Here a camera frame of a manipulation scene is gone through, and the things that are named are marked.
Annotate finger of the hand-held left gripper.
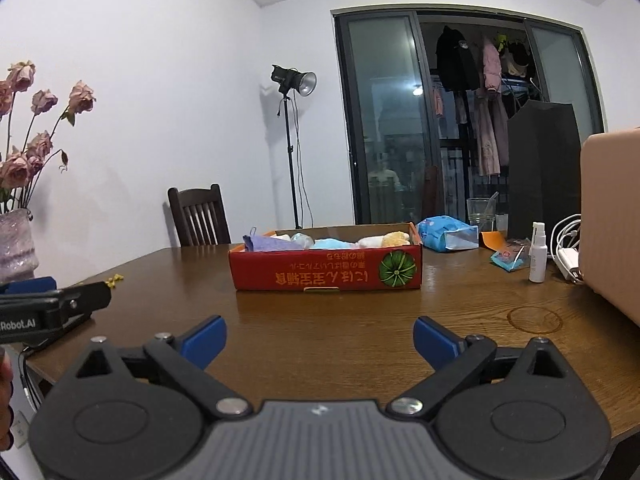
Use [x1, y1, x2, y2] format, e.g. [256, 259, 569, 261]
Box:
[56, 281, 112, 319]
[0, 276, 58, 296]

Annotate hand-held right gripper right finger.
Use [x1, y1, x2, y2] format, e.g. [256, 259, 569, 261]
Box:
[386, 315, 580, 420]

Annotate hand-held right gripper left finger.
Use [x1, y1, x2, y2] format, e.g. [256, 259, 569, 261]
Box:
[60, 315, 253, 420]

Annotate yellow and white alpaca plush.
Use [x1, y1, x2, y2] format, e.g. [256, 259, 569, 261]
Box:
[357, 231, 410, 248]

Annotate lavender woven drawstring pouch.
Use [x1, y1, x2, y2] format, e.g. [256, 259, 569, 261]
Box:
[243, 230, 296, 253]

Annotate red cardboard box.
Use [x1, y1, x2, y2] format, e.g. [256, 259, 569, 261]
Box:
[228, 222, 423, 293]

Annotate person's left hand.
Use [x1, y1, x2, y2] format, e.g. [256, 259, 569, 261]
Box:
[0, 347, 15, 453]

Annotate small blue snack packet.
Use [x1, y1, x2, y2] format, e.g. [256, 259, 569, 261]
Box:
[490, 240, 531, 273]

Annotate blue wet wipes packet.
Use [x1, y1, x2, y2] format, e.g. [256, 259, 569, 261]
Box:
[416, 215, 480, 253]

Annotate orange card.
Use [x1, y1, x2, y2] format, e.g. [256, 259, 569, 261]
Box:
[477, 231, 508, 251]

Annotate white spray bottle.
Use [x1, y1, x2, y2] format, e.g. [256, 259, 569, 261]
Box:
[528, 221, 548, 283]

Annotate clear drinking glass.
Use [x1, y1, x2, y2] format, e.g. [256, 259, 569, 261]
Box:
[466, 191, 500, 233]

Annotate dark wooden chair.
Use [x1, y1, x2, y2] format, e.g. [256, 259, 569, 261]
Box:
[167, 183, 232, 247]

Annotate dried pink rose bouquet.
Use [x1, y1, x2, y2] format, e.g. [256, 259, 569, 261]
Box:
[0, 60, 97, 216]

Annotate black paper bag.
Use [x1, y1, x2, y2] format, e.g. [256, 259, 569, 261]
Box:
[506, 100, 582, 241]

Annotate long pale pink coat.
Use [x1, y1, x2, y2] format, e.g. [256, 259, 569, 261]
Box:
[472, 95, 510, 177]

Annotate studio light on stand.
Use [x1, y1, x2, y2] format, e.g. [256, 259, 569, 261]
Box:
[270, 64, 318, 230]

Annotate pink hanging jacket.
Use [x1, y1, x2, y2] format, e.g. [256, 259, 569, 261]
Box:
[481, 42, 502, 98]

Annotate black hanging jacket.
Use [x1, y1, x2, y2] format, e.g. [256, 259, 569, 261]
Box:
[436, 25, 481, 92]

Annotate sliding glass door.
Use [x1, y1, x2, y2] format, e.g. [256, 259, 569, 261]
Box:
[331, 8, 603, 226]

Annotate hanging dark hats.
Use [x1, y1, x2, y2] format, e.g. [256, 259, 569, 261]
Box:
[497, 35, 531, 78]

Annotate thin black cable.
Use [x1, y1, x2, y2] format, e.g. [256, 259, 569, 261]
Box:
[19, 347, 41, 408]

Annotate white charger with cable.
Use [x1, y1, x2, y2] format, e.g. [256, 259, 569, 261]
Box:
[550, 214, 583, 283]

